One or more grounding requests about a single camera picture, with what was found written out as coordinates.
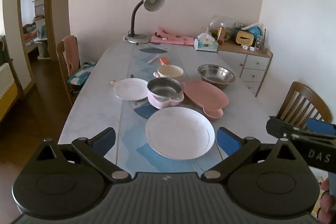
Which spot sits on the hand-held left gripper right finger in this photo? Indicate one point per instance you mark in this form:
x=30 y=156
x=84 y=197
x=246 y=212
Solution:
x=228 y=140

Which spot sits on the pink bear-shaped plate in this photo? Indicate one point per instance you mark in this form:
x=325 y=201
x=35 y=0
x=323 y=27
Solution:
x=204 y=96

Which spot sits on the small orange packet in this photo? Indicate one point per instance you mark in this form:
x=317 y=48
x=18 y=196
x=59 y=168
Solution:
x=164 y=60

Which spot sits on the person's right hand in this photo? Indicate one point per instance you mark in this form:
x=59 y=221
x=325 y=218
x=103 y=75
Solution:
x=326 y=204

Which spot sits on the wooden chair with towel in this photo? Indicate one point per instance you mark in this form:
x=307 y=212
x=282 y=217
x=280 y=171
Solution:
x=61 y=56

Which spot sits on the pink towel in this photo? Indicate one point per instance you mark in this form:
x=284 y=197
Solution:
x=71 y=53

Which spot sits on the large steel bowl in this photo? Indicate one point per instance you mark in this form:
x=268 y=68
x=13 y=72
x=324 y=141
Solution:
x=216 y=74

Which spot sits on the dark wooden slatted chair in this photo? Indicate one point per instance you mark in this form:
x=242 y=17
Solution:
x=302 y=98

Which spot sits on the blue globe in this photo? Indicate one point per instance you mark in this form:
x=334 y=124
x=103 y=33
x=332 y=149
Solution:
x=254 y=31

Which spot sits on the pink printed cloth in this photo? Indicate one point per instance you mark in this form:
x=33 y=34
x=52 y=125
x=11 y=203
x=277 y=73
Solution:
x=170 y=39

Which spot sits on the pink pen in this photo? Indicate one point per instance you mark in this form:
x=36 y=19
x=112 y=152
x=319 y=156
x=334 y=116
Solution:
x=153 y=59

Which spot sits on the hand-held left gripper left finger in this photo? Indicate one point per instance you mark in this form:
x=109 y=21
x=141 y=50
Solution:
x=105 y=138

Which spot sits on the white cabinet with drawers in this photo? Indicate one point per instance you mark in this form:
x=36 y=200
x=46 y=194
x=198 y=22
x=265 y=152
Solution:
x=256 y=64

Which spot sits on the clear acrylic stand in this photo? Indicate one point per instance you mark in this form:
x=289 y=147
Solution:
x=259 y=43

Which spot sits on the amber bottle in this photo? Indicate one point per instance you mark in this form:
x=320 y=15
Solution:
x=221 y=36

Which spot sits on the large white plate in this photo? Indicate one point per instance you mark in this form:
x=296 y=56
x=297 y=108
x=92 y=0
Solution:
x=179 y=132

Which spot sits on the pink bowl with steel insert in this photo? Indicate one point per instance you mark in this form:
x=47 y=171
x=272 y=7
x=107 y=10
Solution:
x=164 y=87

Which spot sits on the glass jar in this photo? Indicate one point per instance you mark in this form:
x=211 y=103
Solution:
x=221 y=22

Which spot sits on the tissue box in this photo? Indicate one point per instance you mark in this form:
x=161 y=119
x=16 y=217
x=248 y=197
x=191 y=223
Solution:
x=206 y=45

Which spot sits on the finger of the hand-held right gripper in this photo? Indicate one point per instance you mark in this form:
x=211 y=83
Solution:
x=321 y=126
x=279 y=127

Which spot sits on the small white plate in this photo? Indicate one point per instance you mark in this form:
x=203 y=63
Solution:
x=130 y=88

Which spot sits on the grey desk lamp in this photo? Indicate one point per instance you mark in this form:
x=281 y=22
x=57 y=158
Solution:
x=153 y=1

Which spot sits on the yellow tissue holder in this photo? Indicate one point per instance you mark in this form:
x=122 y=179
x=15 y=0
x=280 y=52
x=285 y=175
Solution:
x=244 y=37

